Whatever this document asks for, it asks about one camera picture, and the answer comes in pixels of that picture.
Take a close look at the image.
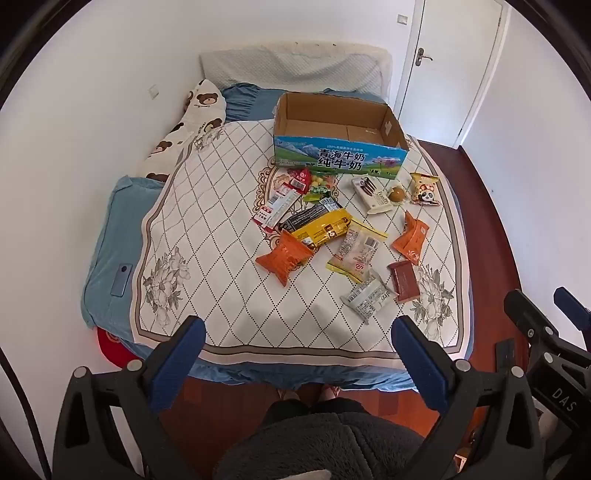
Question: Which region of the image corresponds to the dark red snack pack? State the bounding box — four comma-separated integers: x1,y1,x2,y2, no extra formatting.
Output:
388,260,421,304

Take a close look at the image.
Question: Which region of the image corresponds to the orange snack bag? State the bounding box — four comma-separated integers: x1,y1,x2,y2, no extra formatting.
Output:
392,211,430,266
256,231,314,287

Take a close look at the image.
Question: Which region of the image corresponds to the grey-white snack pack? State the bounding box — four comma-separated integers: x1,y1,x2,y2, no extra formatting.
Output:
341,270,397,325

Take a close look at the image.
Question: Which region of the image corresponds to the yellow panda snack bag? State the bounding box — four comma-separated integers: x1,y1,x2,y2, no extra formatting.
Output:
411,173,441,206

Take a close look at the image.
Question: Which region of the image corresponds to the clear yellow-edged snack pack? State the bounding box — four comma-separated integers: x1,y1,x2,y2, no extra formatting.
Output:
327,218,388,283

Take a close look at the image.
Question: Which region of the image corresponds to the cream cookie pack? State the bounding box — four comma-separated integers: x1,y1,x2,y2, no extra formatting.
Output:
352,176,394,215

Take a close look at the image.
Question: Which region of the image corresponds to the black snack bar wrapper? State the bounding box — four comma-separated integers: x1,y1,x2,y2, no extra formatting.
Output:
279,197,342,233

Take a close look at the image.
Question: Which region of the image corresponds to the green candy ball bag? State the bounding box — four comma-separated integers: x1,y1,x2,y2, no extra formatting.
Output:
301,173,339,203

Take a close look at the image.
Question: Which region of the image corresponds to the red triangular snack pack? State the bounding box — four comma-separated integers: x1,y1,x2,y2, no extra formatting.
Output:
287,168,311,195

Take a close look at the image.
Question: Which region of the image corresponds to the long red-white snack pack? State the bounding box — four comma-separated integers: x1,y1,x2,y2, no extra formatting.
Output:
252,183,303,232

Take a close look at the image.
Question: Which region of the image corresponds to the red object under bed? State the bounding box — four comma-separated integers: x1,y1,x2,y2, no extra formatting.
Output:
96,327,139,368

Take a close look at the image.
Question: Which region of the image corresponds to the blue smartphone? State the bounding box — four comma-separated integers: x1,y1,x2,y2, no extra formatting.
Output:
110,263,133,298

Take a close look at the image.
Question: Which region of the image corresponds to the blue bed sheet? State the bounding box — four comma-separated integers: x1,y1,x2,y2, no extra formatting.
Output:
81,95,412,391

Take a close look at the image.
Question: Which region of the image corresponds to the white diamond-pattern quilt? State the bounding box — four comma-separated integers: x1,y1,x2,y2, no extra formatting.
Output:
129,120,473,369

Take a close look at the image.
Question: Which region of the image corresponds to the white door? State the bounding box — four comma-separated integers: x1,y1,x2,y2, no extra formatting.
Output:
394,0,510,147

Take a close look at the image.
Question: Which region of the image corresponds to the cardboard milk box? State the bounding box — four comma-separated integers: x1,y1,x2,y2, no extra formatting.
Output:
273,92,410,179

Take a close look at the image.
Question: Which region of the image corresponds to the bear-print pillow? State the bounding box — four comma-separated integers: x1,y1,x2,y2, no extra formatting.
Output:
137,79,226,177

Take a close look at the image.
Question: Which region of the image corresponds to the wall socket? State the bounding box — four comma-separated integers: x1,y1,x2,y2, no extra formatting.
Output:
148,85,159,99

